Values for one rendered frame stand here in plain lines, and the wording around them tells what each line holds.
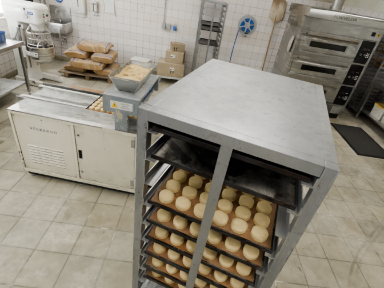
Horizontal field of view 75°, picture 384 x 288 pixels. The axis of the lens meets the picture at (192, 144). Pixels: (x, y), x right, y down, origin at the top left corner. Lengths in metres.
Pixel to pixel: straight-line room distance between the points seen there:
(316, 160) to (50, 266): 2.29
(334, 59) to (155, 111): 5.38
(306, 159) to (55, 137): 2.53
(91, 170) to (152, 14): 4.26
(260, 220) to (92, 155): 2.15
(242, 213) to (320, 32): 5.00
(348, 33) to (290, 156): 5.32
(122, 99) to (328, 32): 4.33
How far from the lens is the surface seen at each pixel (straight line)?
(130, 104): 2.27
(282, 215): 0.80
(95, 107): 2.68
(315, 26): 5.57
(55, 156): 2.99
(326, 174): 0.61
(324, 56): 5.72
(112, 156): 2.65
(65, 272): 2.50
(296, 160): 0.59
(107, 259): 2.50
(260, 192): 0.69
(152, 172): 0.80
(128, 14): 6.42
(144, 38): 6.41
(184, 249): 0.96
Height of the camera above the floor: 2.10
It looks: 33 degrees down
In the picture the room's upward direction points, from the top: 10 degrees clockwise
